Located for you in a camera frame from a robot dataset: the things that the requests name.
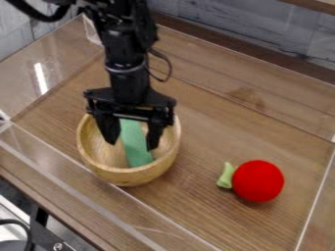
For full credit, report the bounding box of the red plush ball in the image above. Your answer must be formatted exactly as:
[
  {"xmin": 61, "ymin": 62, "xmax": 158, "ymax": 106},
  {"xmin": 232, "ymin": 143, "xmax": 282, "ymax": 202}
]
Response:
[{"xmin": 232, "ymin": 160, "xmax": 285, "ymax": 203}]

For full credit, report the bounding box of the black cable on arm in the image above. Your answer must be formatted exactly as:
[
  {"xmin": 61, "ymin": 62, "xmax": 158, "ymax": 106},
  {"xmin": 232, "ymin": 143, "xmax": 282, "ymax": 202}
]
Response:
[{"xmin": 145, "ymin": 47, "xmax": 173, "ymax": 83}]

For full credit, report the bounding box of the brown wooden bowl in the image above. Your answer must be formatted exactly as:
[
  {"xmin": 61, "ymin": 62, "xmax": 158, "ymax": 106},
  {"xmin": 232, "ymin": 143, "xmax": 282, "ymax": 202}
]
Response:
[{"xmin": 76, "ymin": 115, "xmax": 181, "ymax": 186}]

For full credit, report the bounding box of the green rectangular block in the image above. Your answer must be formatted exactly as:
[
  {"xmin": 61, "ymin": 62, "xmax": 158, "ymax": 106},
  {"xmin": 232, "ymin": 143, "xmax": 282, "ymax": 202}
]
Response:
[{"xmin": 120, "ymin": 119, "xmax": 154, "ymax": 168}]

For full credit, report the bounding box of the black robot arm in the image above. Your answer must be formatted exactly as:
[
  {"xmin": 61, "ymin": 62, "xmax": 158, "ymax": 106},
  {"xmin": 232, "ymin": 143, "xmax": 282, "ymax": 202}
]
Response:
[{"xmin": 84, "ymin": 0, "xmax": 176, "ymax": 150}]

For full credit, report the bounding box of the black table leg bracket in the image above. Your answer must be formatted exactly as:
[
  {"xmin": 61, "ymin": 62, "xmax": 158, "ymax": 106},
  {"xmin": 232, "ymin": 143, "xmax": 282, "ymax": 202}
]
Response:
[{"xmin": 0, "ymin": 204, "xmax": 80, "ymax": 251}]

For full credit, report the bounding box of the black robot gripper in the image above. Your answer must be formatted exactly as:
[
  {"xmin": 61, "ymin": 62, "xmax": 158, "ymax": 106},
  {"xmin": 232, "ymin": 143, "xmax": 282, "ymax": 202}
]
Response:
[{"xmin": 84, "ymin": 64, "xmax": 176, "ymax": 151}]

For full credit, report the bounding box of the green plush leaf piece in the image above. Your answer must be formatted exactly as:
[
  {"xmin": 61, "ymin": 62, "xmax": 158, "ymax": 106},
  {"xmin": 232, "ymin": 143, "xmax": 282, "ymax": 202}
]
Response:
[{"xmin": 216, "ymin": 162, "xmax": 234, "ymax": 189}]

